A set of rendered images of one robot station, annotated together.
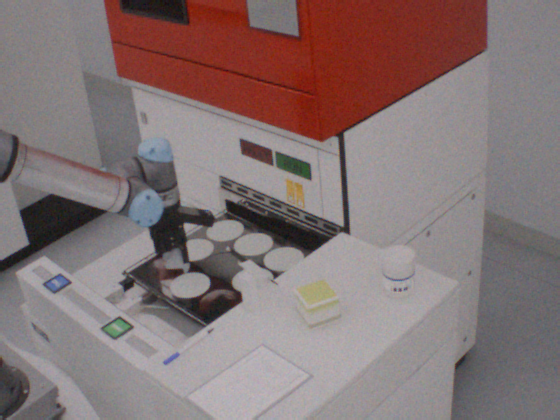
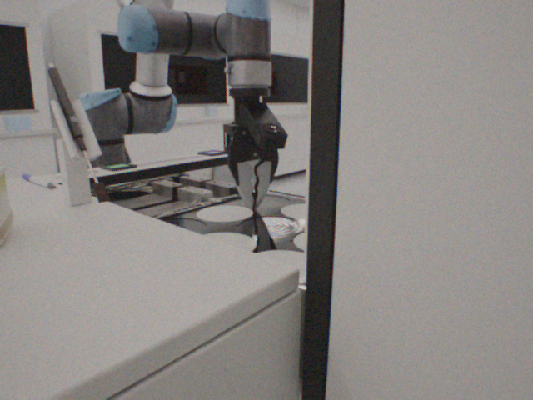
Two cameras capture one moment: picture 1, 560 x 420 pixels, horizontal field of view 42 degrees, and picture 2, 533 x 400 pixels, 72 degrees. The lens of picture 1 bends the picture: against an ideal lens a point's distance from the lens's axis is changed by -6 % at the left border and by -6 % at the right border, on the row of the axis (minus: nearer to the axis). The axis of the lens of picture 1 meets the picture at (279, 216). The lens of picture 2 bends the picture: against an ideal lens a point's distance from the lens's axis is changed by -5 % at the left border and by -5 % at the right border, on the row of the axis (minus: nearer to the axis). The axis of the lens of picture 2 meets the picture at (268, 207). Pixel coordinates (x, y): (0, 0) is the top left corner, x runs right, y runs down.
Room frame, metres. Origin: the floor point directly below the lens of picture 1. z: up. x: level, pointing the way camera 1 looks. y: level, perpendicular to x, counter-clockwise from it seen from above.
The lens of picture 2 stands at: (1.51, -0.42, 1.09)
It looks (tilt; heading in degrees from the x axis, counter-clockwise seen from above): 16 degrees down; 83
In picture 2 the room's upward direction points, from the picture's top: straight up
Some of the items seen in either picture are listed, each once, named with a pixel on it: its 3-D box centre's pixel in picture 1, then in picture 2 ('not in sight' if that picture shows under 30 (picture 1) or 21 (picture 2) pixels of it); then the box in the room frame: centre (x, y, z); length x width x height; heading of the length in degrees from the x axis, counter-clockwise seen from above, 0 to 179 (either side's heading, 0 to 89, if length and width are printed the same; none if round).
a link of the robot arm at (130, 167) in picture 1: (120, 182); (211, 36); (1.49, 0.34, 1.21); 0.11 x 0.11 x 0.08; 28
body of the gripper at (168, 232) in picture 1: (166, 223); (248, 123); (1.55, 0.27, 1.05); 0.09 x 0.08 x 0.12; 104
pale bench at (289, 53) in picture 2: not in sight; (281, 106); (2.44, 5.59, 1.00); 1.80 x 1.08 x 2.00; 42
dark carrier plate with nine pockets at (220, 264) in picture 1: (222, 264); (271, 227); (1.58, 0.15, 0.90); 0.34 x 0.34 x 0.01; 42
